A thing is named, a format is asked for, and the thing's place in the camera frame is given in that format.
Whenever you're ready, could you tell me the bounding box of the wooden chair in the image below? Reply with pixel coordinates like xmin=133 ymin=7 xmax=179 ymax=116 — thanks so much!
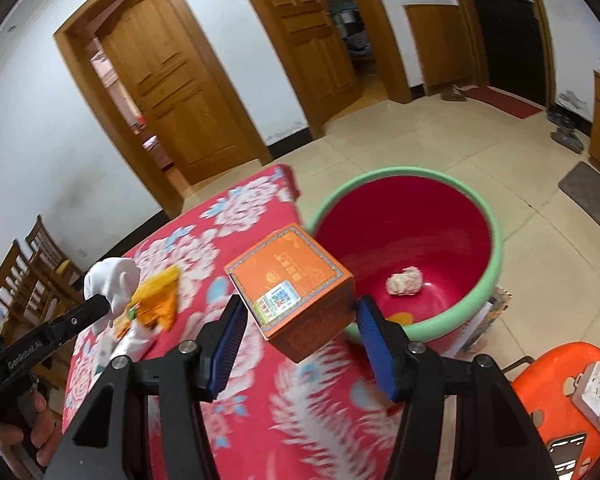
xmin=26 ymin=214 xmax=82 ymax=286
xmin=0 ymin=240 xmax=82 ymax=344

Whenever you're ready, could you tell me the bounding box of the white power strip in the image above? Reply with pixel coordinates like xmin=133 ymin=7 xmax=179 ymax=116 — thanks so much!
xmin=571 ymin=361 xmax=600 ymax=433

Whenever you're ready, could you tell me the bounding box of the dark right doorway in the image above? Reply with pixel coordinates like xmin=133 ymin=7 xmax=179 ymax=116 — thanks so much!
xmin=457 ymin=0 xmax=555 ymax=107

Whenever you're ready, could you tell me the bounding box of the far wooden chair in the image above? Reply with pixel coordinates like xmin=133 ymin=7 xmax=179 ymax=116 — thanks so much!
xmin=26 ymin=214 xmax=82 ymax=286

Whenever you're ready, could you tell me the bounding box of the green red trash bin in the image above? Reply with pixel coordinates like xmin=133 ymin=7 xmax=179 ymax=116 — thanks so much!
xmin=306 ymin=167 xmax=504 ymax=352

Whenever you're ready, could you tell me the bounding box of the person's left hand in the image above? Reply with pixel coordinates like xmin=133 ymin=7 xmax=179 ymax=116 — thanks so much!
xmin=0 ymin=389 xmax=64 ymax=470

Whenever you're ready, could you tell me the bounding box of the clear plastic bag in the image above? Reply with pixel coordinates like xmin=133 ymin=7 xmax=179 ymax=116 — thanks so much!
xmin=93 ymin=320 xmax=156 ymax=377

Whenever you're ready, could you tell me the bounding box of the white tissue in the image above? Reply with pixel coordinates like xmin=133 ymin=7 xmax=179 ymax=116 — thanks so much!
xmin=83 ymin=257 xmax=140 ymax=336

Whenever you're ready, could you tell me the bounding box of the beige paper ball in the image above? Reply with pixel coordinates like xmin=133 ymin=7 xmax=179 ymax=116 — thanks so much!
xmin=386 ymin=266 xmax=424 ymax=296

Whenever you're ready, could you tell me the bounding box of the near wooden chair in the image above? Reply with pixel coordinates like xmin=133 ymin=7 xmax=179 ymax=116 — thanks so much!
xmin=0 ymin=240 xmax=82 ymax=344

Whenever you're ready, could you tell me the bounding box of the left wooden door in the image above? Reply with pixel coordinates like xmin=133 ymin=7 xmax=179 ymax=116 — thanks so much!
xmin=96 ymin=0 xmax=256 ymax=184

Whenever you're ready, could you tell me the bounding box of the grey floor mat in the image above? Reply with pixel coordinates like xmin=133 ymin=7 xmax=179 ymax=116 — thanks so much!
xmin=558 ymin=162 xmax=600 ymax=226

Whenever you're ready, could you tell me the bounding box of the black smartphone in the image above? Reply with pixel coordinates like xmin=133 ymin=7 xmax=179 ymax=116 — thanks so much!
xmin=547 ymin=432 xmax=586 ymax=480

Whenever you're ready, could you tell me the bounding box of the wooden door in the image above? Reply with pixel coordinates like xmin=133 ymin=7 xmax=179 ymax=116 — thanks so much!
xmin=252 ymin=0 xmax=362 ymax=125
xmin=96 ymin=0 xmax=256 ymax=184

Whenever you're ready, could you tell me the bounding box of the orange square box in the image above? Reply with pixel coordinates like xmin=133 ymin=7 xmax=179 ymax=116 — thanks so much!
xmin=225 ymin=223 xmax=355 ymax=363

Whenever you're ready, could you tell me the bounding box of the low wooden wall panel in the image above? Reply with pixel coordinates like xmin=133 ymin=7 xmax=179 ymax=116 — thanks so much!
xmin=404 ymin=3 xmax=474 ymax=96

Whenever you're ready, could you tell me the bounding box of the orange plastic stool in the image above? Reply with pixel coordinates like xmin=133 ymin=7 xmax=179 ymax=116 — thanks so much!
xmin=513 ymin=341 xmax=600 ymax=479

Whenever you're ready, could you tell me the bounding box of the orange plastic wrapper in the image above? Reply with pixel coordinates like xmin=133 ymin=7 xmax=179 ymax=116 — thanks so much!
xmin=114 ymin=289 xmax=178 ymax=340

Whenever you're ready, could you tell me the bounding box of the red door mat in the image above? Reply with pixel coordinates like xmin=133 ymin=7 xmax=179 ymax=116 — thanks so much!
xmin=464 ymin=86 xmax=542 ymax=119

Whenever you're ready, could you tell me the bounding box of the red floral tablecloth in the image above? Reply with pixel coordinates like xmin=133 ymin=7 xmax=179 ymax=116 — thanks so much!
xmin=61 ymin=162 xmax=406 ymax=480

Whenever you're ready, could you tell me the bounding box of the middle wooden door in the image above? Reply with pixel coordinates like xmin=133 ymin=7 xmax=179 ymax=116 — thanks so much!
xmin=252 ymin=0 xmax=362 ymax=125

